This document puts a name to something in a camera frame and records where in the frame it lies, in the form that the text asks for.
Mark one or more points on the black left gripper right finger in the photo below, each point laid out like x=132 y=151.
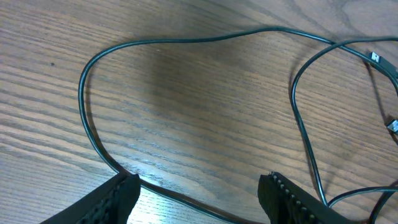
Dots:
x=285 y=202

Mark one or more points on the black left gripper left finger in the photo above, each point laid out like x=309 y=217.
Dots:
x=111 y=202

